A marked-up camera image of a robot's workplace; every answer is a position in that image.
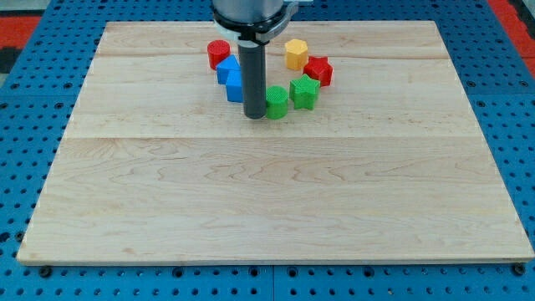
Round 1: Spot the light wooden board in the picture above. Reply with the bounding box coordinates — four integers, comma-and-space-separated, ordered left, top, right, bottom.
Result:
18, 21, 534, 266

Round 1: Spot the yellow hexagon block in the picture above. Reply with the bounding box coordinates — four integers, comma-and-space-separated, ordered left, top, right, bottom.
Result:
284, 39, 308, 70

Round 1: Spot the blue cube block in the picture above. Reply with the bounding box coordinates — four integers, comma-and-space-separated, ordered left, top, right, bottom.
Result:
226, 70, 243, 103

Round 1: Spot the red star block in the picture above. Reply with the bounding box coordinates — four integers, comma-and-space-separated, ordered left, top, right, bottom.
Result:
303, 56, 334, 87

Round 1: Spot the blue triangular block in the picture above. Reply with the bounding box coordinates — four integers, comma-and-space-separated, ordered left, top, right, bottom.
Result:
216, 54, 241, 84

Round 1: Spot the green star block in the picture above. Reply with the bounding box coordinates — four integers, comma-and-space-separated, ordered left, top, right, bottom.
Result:
289, 74, 320, 110

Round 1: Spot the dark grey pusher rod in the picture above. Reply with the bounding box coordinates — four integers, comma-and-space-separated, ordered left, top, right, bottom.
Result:
238, 45, 267, 120

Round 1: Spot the green cylinder block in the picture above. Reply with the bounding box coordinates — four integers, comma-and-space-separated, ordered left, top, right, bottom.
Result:
266, 85, 288, 120

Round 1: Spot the grey robot arm flange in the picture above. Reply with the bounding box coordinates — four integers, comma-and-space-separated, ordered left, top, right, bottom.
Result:
211, 0, 313, 48

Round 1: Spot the red cylinder block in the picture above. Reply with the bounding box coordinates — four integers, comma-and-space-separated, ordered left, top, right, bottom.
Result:
206, 39, 231, 70

